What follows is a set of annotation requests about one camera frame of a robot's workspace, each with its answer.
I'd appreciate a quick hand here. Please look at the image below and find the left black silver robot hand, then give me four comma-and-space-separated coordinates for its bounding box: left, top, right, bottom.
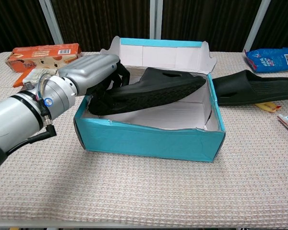
58, 54, 131, 98

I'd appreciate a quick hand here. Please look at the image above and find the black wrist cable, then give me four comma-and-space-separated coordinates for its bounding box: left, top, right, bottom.
4, 100, 57, 154

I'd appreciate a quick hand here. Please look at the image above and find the beige waffle-weave table cloth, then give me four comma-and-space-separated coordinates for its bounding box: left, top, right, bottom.
0, 49, 288, 228

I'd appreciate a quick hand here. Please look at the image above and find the grey aluminium partition post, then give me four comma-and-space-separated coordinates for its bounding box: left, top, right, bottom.
38, 0, 64, 46
243, 0, 272, 52
149, 0, 163, 41

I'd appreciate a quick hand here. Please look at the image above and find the yellow rubber chicken toy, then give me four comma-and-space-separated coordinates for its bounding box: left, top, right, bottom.
254, 101, 282, 114

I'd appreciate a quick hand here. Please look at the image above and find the blue plastic snack bag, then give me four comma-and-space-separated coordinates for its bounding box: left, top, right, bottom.
244, 47, 288, 74

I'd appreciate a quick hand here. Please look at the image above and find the orange cardboard snack box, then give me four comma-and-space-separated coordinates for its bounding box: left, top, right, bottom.
5, 43, 83, 73

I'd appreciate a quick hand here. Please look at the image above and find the orange white snack packet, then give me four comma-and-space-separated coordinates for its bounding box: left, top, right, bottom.
12, 68, 60, 89

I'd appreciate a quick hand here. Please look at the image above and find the teal cardboard shoe box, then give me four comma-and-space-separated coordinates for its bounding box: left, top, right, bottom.
73, 35, 227, 163

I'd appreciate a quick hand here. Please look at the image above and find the black rubber slipper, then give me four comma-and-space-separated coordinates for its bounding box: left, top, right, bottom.
88, 67, 207, 116
212, 69, 288, 107

